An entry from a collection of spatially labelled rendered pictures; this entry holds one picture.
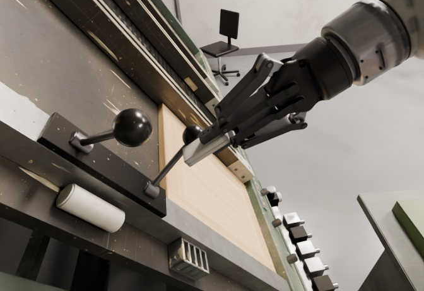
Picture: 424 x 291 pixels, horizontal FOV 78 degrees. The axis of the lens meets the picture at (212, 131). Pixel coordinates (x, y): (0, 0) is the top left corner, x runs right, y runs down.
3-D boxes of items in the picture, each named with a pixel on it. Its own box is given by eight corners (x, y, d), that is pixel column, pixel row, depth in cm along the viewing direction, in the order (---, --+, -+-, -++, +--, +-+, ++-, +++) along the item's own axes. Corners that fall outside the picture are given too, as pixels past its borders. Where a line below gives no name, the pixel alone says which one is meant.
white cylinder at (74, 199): (51, 211, 29) (107, 237, 34) (70, 198, 28) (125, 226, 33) (58, 190, 31) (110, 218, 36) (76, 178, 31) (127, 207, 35)
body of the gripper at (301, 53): (345, 41, 27) (269, 93, 29) (363, 97, 32) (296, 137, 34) (311, 23, 33) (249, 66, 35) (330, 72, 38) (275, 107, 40)
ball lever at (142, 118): (79, 165, 32) (151, 152, 24) (52, 148, 30) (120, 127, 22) (95, 141, 34) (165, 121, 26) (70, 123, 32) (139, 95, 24)
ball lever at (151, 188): (157, 208, 38) (216, 138, 40) (138, 196, 36) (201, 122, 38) (147, 195, 41) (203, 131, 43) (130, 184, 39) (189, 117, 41)
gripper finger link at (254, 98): (301, 91, 32) (297, 83, 31) (224, 138, 34) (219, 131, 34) (288, 77, 35) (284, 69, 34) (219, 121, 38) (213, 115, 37)
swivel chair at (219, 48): (236, 67, 398) (235, 6, 346) (244, 84, 355) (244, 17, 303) (200, 72, 395) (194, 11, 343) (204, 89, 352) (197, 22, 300)
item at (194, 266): (195, 281, 44) (209, 274, 44) (168, 269, 40) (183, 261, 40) (192, 258, 47) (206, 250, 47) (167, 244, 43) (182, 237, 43)
